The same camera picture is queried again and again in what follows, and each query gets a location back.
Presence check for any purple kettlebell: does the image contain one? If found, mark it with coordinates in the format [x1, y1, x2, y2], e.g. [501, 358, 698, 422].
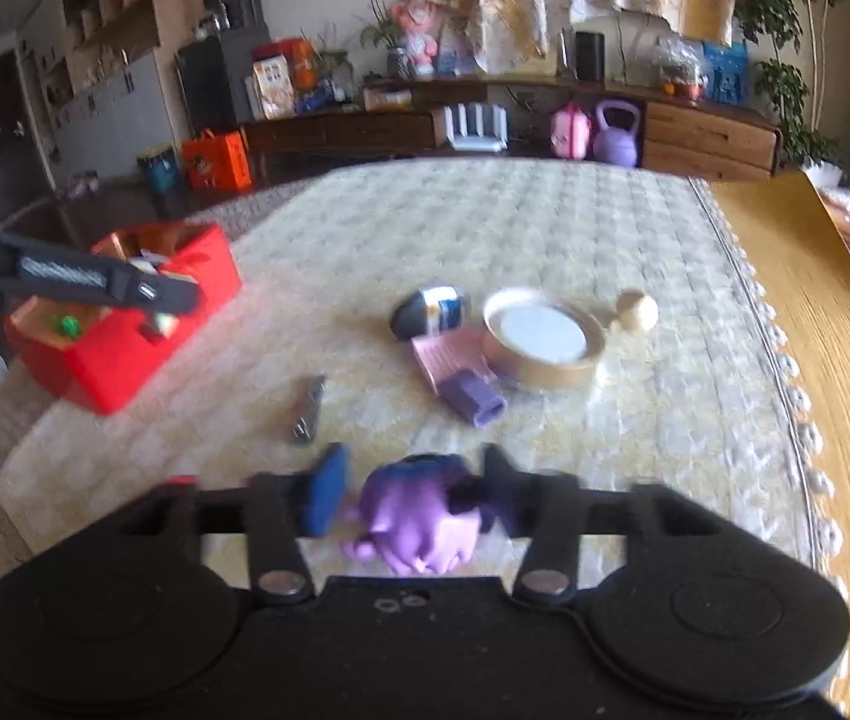
[591, 99, 643, 166]

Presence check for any printed snack bag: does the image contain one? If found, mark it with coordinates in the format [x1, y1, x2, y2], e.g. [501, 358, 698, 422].
[252, 60, 297, 121]

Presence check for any metal nail clipper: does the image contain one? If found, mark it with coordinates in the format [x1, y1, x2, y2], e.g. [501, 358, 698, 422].
[290, 373, 328, 445]

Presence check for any purple toy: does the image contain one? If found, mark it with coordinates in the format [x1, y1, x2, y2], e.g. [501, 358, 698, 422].
[341, 453, 492, 580]

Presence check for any black coffee machine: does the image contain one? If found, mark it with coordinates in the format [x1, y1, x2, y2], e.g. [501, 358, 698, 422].
[201, 0, 262, 37]

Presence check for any black cabinet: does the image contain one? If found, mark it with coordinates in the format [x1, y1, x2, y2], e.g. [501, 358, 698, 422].
[175, 31, 274, 137]

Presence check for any wall shelf unit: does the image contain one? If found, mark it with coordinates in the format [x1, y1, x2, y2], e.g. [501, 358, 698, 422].
[16, 0, 186, 181]

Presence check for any red flat box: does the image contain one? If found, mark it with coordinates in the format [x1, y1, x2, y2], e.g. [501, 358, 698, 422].
[254, 37, 304, 65]

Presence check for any red tin box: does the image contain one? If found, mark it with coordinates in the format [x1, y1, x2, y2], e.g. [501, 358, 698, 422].
[3, 223, 244, 416]

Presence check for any pink doll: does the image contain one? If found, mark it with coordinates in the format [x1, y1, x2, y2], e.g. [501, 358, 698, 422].
[391, 0, 456, 77]

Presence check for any pink soap dish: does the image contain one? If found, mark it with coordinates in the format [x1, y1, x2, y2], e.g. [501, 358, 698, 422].
[410, 330, 495, 395]

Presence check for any plastic bag of fruit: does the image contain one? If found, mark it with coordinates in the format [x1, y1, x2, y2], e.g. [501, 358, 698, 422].
[653, 37, 707, 102]

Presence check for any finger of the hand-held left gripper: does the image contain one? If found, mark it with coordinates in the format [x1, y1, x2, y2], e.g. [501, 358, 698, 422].
[0, 225, 205, 319]

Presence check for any wooden TV stand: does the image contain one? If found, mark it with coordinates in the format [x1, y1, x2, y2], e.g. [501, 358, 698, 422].
[241, 75, 784, 182]

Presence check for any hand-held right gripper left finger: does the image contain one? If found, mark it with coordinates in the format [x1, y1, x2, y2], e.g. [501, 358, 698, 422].
[121, 442, 352, 607]

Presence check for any black speaker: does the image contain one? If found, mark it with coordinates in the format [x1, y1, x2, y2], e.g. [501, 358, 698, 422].
[575, 31, 607, 83]

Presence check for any roll of beige tape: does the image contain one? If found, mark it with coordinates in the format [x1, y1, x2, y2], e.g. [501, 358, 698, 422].
[480, 286, 608, 392]

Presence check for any orange gift box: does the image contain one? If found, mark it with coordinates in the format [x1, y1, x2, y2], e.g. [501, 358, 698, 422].
[182, 130, 253, 192]

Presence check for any white router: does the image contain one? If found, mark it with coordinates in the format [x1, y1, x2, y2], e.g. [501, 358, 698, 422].
[443, 103, 512, 152]

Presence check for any potted plant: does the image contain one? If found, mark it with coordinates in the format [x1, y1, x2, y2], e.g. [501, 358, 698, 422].
[359, 0, 415, 82]

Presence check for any white quilted mat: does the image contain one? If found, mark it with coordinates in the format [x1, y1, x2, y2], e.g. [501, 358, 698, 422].
[0, 157, 838, 593]

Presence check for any potted tree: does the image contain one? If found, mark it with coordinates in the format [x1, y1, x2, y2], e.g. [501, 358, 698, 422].
[732, 0, 850, 170]

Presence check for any small purple box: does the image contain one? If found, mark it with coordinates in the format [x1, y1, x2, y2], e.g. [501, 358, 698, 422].
[438, 369, 510, 428]

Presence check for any teal bin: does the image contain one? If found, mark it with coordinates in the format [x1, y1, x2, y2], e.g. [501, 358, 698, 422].
[136, 142, 182, 196]

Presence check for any pink toy case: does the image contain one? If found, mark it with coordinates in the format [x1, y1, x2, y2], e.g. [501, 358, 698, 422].
[549, 103, 594, 161]

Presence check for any dark egg-shaped toy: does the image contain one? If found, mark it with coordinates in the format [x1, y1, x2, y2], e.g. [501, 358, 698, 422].
[390, 285, 465, 340]

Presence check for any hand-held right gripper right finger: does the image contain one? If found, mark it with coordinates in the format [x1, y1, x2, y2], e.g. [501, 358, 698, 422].
[480, 444, 726, 607]

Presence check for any blue box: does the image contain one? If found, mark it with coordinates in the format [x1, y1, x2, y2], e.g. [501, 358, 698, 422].
[702, 41, 752, 104]

